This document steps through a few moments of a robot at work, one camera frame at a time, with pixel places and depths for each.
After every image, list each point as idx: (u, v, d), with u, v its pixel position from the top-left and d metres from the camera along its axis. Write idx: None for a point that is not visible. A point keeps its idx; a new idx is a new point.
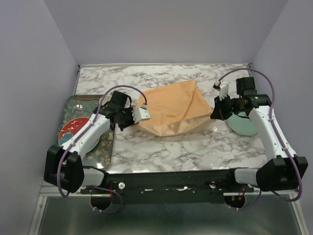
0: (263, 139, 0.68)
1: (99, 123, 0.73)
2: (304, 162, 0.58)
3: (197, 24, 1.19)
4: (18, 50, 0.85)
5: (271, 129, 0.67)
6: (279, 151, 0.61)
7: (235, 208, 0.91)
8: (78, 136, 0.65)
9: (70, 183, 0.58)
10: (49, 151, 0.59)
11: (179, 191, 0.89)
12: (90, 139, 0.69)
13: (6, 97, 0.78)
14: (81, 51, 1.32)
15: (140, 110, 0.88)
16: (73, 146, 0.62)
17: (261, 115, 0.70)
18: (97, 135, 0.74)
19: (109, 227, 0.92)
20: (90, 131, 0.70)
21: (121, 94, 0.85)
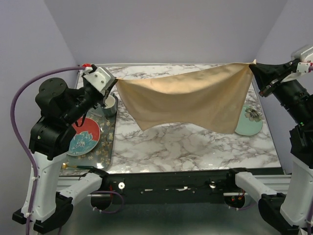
0: (293, 192, 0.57)
1: (44, 172, 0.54)
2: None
3: (197, 23, 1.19)
4: (18, 49, 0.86)
5: (308, 199, 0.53)
6: (301, 222, 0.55)
7: (235, 208, 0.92)
8: (31, 201, 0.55)
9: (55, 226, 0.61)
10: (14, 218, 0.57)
11: (179, 191, 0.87)
12: (48, 192, 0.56)
13: (6, 97, 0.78)
14: (81, 51, 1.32)
15: (97, 83, 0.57)
16: (32, 215, 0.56)
17: (309, 179, 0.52)
18: (56, 174, 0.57)
19: (108, 227, 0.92)
20: (39, 189, 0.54)
21: (48, 105, 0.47)
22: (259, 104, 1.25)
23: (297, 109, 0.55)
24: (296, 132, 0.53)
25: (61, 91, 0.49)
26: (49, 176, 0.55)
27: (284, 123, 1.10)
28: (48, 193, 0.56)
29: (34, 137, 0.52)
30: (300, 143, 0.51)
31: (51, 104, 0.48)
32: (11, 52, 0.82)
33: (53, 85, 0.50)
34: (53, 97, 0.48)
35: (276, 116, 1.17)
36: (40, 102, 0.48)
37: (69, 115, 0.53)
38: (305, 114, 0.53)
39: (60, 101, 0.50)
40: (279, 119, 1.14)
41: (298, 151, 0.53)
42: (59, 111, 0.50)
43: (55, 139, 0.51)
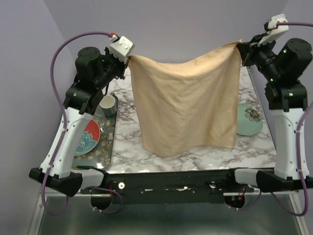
0: (279, 147, 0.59)
1: (73, 125, 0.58)
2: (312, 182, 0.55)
3: (197, 24, 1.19)
4: (18, 50, 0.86)
5: (292, 144, 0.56)
6: (293, 172, 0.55)
7: (235, 208, 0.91)
8: (55, 153, 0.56)
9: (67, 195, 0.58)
10: (30, 175, 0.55)
11: (179, 191, 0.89)
12: (71, 147, 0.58)
13: (7, 98, 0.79)
14: (81, 51, 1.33)
15: (119, 49, 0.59)
16: (52, 169, 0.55)
17: (287, 124, 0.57)
18: (80, 134, 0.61)
19: (108, 226, 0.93)
20: (65, 141, 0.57)
21: (86, 67, 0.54)
22: (259, 104, 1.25)
23: (267, 68, 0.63)
24: (269, 86, 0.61)
25: (97, 57, 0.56)
26: (76, 131, 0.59)
27: None
28: (70, 149, 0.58)
29: (71, 95, 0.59)
30: (272, 93, 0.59)
31: (88, 66, 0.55)
32: (11, 53, 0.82)
33: (89, 51, 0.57)
34: (90, 61, 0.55)
35: None
36: (78, 63, 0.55)
37: (100, 81, 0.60)
38: (274, 70, 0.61)
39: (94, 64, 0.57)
40: None
41: (272, 102, 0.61)
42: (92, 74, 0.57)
43: (88, 99, 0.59)
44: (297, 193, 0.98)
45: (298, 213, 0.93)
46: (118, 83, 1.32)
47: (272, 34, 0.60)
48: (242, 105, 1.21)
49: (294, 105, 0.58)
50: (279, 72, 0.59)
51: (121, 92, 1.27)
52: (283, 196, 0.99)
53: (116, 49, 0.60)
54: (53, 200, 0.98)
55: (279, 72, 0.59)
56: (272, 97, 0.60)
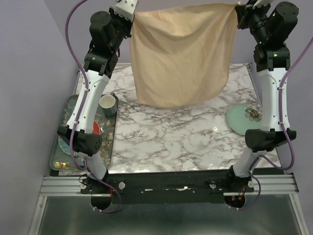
0: (264, 105, 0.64)
1: (94, 85, 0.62)
2: (293, 134, 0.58)
3: None
4: (18, 49, 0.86)
5: (275, 98, 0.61)
6: (275, 125, 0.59)
7: (235, 208, 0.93)
8: (79, 111, 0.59)
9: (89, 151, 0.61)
10: (58, 130, 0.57)
11: (179, 191, 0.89)
12: (93, 106, 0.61)
13: (7, 98, 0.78)
14: (81, 51, 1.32)
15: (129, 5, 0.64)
16: (78, 125, 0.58)
17: (271, 82, 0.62)
18: (100, 95, 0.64)
19: (108, 227, 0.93)
20: (88, 99, 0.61)
21: (100, 32, 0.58)
22: (259, 104, 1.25)
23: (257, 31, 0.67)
24: (258, 49, 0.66)
25: (108, 21, 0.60)
26: (97, 91, 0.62)
27: None
28: (93, 107, 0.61)
29: (89, 58, 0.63)
30: (259, 55, 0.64)
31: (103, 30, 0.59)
32: (11, 53, 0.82)
33: (100, 16, 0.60)
34: (103, 25, 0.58)
35: None
36: (94, 28, 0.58)
37: (113, 43, 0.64)
38: (263, 33, 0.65)
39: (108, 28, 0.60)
40: None
41: (258, 62, 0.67)
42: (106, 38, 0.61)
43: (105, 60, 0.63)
44: (297, 193, 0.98)
45: (298, 213, 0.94)
46: (118, 83, 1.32)
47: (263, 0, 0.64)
48: (242, 105, 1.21)
49: (277, 65, 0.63)
50: (267, 34, 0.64)
51: (121, 92, 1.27)
52: (283, 196, 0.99)
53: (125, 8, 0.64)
54: (52, 200, 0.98)
55: (267, 34, 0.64)
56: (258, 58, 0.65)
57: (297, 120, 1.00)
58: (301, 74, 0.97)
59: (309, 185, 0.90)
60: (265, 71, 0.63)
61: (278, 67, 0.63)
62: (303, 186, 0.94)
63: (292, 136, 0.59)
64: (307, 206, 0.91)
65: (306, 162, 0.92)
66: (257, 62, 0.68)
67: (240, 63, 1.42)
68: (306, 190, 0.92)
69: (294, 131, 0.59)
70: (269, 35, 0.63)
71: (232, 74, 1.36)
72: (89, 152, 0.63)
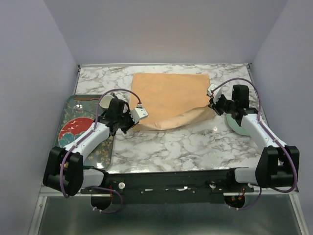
0: (256, 138, 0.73)
1: (100, 130, 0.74)
2: (297, 151, 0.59)
3: (197, 24, 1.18)
4: (17, 49, 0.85)
5: (258, 127, 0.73)
6: (271, 142, 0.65)
7: (235, 208, 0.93)
8: (80, 139, 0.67)
9: (71, 182, 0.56)
10: (52, 150, 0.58)
11: (179, 191, 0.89)
12: (91, 144, 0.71)
13: (6, 98, 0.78)
14: (81, 51, 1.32)
15: (137, 110, 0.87)
16: (76, 147, 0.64)
17: (251, 120, 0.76)
18: (98, 141, 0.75)
19: (109, 227, 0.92)
20: (91, 135, 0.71)
21: (118, 103, 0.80)
22: (259, 104, 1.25)
23: (229, 106, 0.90)
24: (233, 111, 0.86)
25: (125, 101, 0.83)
26: (100, 135, 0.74)
27: (284, 123, 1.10)
28: (91, 144, 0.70)
29: (99, 117, 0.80)
30: (234, 113, 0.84)
31: (119, 104, 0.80)
32: (10, 53, 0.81)
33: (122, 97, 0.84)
34: (122, 101, 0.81)
35: (276, 117, 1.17)
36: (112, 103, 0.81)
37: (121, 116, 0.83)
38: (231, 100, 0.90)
39: (122, 108, 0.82)
40: (280, 118, 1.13)
41: (237, 120, 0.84)
42: (117, 110, 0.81)
43: (111, 123, 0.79)
44: (297, 193, 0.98)
45: (298, 213, 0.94)
46: (118, 83, 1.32)
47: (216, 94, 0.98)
48: None
49: (250, 112, 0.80)
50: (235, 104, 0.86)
51: (121, 92, 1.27)
52: (283, 196, 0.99)
53: (134, 109, 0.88)
54: (52, 200, 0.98)
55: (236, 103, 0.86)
56: (235, 116, 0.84)
57: (298, 120, 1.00)
58: (301, 74, 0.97)
59: (309, 186, 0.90)
60: (242, 119, 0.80)
61: (251, 113, 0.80)
62: (303, 187, 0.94)
63: (297, 154, 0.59)
64: (308, 206, 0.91)
65: (306, 162, 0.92)
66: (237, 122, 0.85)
67: (240, 63, 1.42)
68: (306, 190, 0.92)
69: (296, 147, 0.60)
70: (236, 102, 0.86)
71: (232, 74, 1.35)
72: (65, 190, 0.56)
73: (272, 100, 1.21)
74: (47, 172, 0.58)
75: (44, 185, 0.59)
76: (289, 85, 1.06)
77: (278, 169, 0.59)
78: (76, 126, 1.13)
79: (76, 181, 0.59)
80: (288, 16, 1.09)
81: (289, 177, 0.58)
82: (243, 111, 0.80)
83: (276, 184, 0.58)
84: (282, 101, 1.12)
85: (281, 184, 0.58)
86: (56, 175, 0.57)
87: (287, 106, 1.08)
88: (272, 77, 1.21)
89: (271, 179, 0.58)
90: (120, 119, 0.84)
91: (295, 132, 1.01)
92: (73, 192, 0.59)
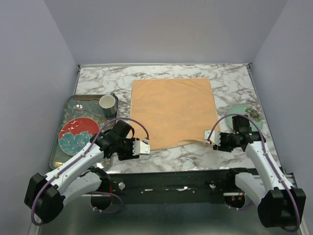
0: (260, 172, 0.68)
1: (91, 154, 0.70)
2: (303, 196, 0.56)
3: (197, 24, 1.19)
4: (17, 49, 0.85)
5: (263, 160, 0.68)
6: (277, 183, 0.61)
7: (235, 208, 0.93)
8: (64, 168, 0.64)
9: (45, 215, 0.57)
10: (32, 177, 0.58)
11: (178, 191, 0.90)
12: (78, 172, 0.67)
13: (6, 98, 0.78)
14: (81, 51, 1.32)
15: (141, 143, 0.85)
16: (56, 178, 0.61)
17: (256, 150, 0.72)
18: (89, 165, 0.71)
19: (109, 226, 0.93)
20: (78, 163, 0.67)
21: (123, 126, 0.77)
22: (259, 104, 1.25)
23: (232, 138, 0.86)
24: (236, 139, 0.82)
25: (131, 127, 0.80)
26: (91, 160, 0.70)
27: (284, 123, 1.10)
28: (78, 171, 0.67)
29: (98, 134, 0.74)
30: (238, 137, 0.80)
31: (125, 127, 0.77)
32: (10, 52, 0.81)
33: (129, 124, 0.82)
34: (127, 126, 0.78)
35: (276, 117, 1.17)
36: (118, 123, 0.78)
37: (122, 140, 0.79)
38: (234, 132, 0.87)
39: (126, 133, 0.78)
40: (281, 118, 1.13)
41: (241, 145, 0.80)
42: (120, 134, 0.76)
43: (109, 143, 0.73)
44: None
45: None
46: (118, 83, 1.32)
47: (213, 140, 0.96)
48: (242, 105, 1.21)
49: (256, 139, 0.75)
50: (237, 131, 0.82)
51: (121, 92, 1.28)
52: None
53: (139, 141, 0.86)
54: None
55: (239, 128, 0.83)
56: (239, 141, 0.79)
57: (298, 120, 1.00)
58: (302, 74, 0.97)
59: (309, 186, 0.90)
60: (247, 146, 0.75)
61: (256, 140, 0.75)
62: (303, 188, 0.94)
63: (302, 198, 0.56)
64: (308, 206, 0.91)
65: (306, 162, 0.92)
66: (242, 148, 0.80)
67: (240, 63, 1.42)
68: (306, 191, 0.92)
69: (302, 190, 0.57)
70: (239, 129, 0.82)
71: (232, 74, 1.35)
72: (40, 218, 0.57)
73: (272, 101, 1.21)
74: (27, 195, 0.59)
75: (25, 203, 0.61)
76: (290, 85, 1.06)
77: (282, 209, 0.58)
78: (76, 126, 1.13)
79: (54, 210, 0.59)
80: (287, 16, 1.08)
81: (292, 218, 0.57)
82: (248, 136, 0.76)
83: (279, 223, 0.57)
84: (282, 101, 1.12)
85: (284, 223, 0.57)
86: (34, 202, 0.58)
87: (287, 106, 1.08)
88: (272, 77, 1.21)
89: (275, 220, 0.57)
90: (120, 144, 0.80)
91: (295, 133, 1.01)
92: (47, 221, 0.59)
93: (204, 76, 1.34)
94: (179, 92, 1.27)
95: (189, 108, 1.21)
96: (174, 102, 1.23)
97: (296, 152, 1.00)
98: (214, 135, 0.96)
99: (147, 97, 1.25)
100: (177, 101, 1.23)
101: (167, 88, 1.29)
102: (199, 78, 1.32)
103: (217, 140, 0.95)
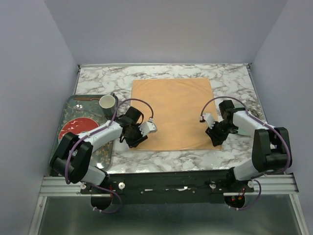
0: (249, 130, 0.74)
1: (113, 128, 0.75)
2: (285, 131, 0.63)
3: (197, 24, 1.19)
4: (17, 50, 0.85)
5: (249, 118, 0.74)
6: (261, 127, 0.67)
7: (235, 208, 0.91)
8: (94, 131, 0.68)
9: (77, 171, 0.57)
10: (65, 134, 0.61)
11: (179, 192, 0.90)
12: (103, 138, 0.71)
13: (5, 99, 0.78)
14: (81, 51, 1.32)
15: (148, 124, 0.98)
16: (88, 137, 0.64)
17: (240, 114, 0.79)
18: (109, 138, 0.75)
19: (109, 226, 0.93)
20: (104, 130, 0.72)
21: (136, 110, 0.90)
22: (259, 104, 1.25)
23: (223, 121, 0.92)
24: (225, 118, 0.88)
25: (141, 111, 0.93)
26: (113, 132, 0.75)
27: (284, 123, 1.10)
28: (104, 138, 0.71)
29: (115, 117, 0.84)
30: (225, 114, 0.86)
31: (137, 112, 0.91)
32: (9, 53, 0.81)
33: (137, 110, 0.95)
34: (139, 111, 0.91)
35: (276, 117, 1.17)
36: (130, 110, 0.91)
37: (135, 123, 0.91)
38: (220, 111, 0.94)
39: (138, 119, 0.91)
40: (281, 118, 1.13)
41: (229, 120, 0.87)
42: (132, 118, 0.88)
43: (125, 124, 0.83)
44: (297, 193, 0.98)
45: (297, 212, 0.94)
46: (118, 83, 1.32)
47: (208, 122, 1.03)
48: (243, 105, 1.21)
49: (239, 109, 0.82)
50: (224, 110, 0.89)
51: (121, 92, 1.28)
52: (283, 196, 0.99)
53: (145, 123, 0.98)
54: (52, 200, 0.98)
55: (226, 107, 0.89)
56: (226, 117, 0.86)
57: (297, 120, 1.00)
58: (302, 75, 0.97)
59: (309, 186, 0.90)
60: (234, 116, 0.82)
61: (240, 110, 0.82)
62: (304, 187, 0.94)
63: (286, 134, 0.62)
64: (308, 206, 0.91)
65: (306, 162, 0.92)
66: (231, 122, 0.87)
67: (240, 63, 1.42)
68: (306, 190, 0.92)
69: (284, 128, 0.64)
70: (225, 110, 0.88)
71: (232, 74, 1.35)
72: (68, 177, 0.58)
73: (272, 101, 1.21)
74: (56, 154, 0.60)
75: (51, 166, 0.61)
76: (289, 85, 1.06)
77: (273, 152, 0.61)
78: (76, 126, 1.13)
79: (83, 167, 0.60)
80: (287, 16, 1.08)
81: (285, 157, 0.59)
82: (233, 110, 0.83)
83: (273, 165, 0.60)
84: (282, 101, 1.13)
85: (277, 165, 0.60)
86: (64, 159, 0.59)
87: (287, 107, 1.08)
88: (272, 77, 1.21)
89: (268, 162, 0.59)
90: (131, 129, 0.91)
91: (295, 133, 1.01)
92: (75, 179, 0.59)
93: (203, 76, 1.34)
94: (179, 93, 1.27)
95: (189, 108, 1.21)
96: (174, 102, 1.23)
97: (295, 152, 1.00)
98: (209, 117, 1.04)
99: (147, 96, 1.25)
100: (177, 101, 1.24)
101: (167, 88, 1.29)
102: (199, 79, 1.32)
103: (211, 122, 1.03)
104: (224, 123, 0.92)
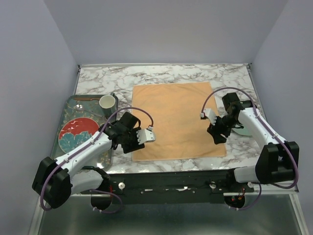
0: (256, 136, 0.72)
1: (100, 142, 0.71)
2: (296, 147, 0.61)
3: (196, 25, 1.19)
4: (17, 50, 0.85)
5: (258, 124, 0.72)
6: (271, 139, 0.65)
7: (235, 208, 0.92)
8: (74, 153, 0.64)
9: (54, 199, 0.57)
10: (43, 161, 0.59)
11: (179, 191, 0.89)
12: (85, 158, 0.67)
13: (5, 98, 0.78)
14: (81, 51, 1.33)
15: (146, 132, 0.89)
16: (66, 163, 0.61)
17: (249, 115, 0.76)
18: (96, 153, 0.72)
19: (109, 226, 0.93)
20: (87, 150, 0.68)
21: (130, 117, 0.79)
22: (259, 104, 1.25)
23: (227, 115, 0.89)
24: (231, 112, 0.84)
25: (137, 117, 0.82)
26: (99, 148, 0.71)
27: (284, 123, 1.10)
28: (87, 157, 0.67)
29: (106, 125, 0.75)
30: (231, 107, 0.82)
31: (131, 118, 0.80)
32: (9, 53, 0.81)
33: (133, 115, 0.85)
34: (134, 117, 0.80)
35: (276, 117, 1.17)
36: (124, 116, 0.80)
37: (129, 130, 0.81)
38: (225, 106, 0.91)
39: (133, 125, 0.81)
40: (281, 118, 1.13)
41: (234, 114, 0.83)
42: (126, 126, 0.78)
43: (117, 134, 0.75)
44: (297, 193, 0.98)
45: (298, 212, 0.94)
46: (118, 83, 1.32)
47: (210, 119, 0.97)
48: None
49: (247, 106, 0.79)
50: (229, 104, 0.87)
51: (121, 92, 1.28)
52: (283, 196, 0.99)
53: (144, 131, 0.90)
54: None
55: (230, 101, 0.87)
56: (232, 110, 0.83)
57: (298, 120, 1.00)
58: (301, 75, 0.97)
59: (310, 186, 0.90)
60: (239, 112, 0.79)
61: (247, 107, 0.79)
62: (304, 188, 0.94)
63: (297, 150, 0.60)
64: (308, 206, 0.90)
65: (306, 162, 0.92)
66: (235, 117, 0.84)
67: (240, 63, 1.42)
68: (306, 190, 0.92)
69: (295, 143, 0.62)
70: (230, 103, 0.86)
71: (232, 74, 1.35)
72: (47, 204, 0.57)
73: (272, 101, 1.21)
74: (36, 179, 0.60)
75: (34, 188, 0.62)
76: (290, 85, 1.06)
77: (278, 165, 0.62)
78: (76, 126, 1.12)
79: (61, 194, 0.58)
80: (287, 17, 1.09)
81: (289, 172, 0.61)
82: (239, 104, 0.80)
83: (277, 179, 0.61)
84: (282, 101, 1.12)
85: (280, 179, 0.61)
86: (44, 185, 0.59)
87: (287, 107, 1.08)
88: (272, 77, 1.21)
89: (273, 176, 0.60)
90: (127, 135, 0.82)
91: (295, 133, 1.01)
92: (55, 204, 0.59)
93: (203, 76, 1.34)
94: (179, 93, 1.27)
95: (190, 108, 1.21)
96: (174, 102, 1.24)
97: None
98: (211, 113, 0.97)
99: (147, 96, 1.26)
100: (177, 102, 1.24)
101: (167, 88, 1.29)
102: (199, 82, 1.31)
103: (213, 119, 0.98)
104: (228, 118, 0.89)
